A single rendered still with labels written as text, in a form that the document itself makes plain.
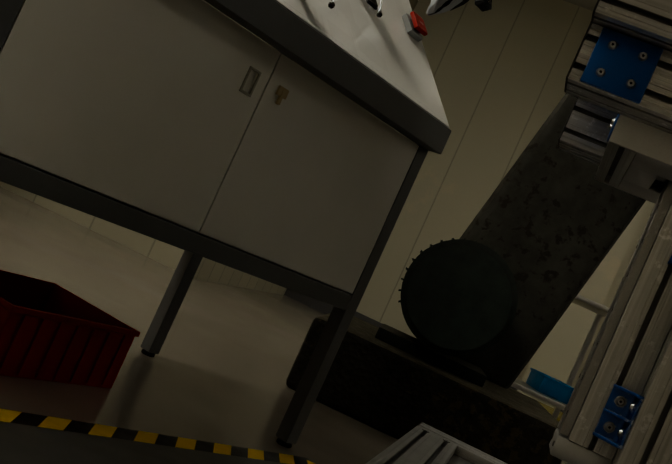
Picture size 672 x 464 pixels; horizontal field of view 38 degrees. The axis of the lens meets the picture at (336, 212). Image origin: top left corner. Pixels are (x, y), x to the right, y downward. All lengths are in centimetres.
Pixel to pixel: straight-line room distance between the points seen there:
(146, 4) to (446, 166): 590
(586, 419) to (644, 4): 64
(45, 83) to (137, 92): 18
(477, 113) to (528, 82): 45
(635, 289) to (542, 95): 604
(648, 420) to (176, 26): 103
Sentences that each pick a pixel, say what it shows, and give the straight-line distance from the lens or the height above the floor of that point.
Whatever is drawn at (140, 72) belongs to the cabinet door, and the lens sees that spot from 179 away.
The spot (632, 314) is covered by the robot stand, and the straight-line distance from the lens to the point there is 163.
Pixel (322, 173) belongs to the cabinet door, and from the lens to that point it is 217.
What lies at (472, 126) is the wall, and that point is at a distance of 759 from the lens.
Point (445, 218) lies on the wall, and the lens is 748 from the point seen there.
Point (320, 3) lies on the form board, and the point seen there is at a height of 94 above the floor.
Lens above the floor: 48
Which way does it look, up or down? 2 degrees up
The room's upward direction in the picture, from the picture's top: 24 degrees clockwise
